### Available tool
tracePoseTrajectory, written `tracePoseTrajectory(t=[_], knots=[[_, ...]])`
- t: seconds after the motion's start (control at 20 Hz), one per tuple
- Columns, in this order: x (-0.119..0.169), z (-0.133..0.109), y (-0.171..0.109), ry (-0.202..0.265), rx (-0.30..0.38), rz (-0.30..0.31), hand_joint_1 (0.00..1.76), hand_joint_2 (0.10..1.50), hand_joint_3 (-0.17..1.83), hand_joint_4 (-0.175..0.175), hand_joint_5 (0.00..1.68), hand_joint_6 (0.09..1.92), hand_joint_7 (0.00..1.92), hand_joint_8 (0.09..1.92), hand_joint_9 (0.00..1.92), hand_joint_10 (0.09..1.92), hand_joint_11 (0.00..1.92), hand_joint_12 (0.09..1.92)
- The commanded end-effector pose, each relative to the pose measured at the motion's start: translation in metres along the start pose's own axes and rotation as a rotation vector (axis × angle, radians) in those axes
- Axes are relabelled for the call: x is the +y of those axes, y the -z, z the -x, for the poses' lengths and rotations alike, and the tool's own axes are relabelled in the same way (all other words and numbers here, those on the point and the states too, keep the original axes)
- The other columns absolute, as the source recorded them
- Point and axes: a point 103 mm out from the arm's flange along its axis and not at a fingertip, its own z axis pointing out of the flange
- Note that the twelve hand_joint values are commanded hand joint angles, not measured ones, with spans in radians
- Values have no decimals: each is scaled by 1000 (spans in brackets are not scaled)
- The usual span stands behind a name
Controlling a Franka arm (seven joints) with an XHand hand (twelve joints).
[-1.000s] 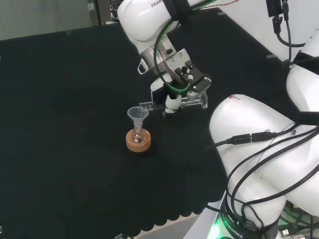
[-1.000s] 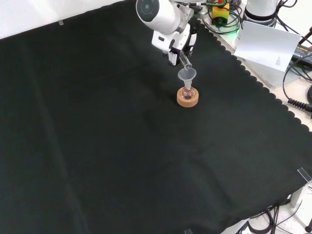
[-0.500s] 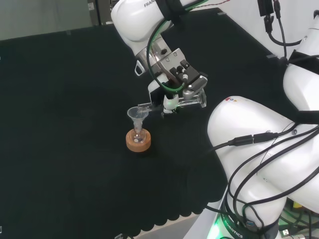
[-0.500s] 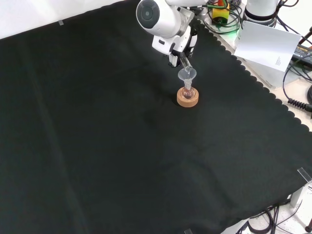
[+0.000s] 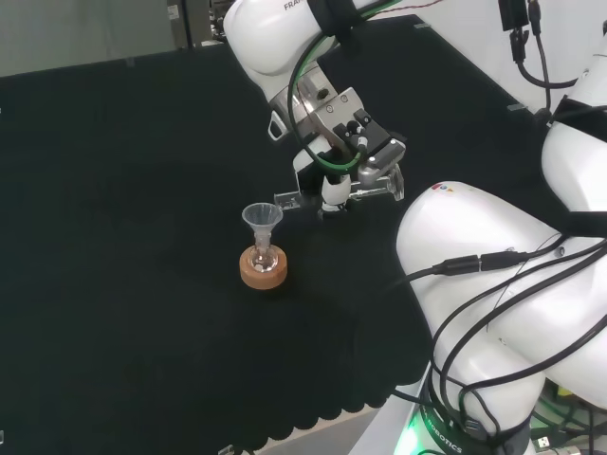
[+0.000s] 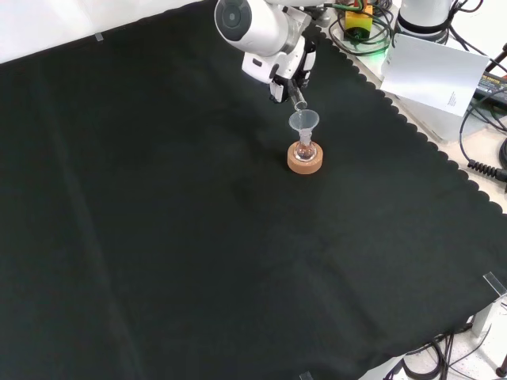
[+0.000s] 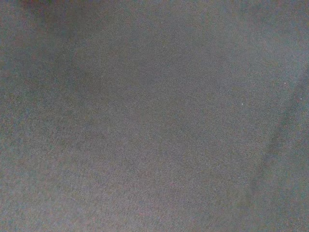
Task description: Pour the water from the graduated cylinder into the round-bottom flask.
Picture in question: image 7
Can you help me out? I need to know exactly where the black bench cloth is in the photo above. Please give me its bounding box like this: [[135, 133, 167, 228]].
[[0, 0, 309, 232]]

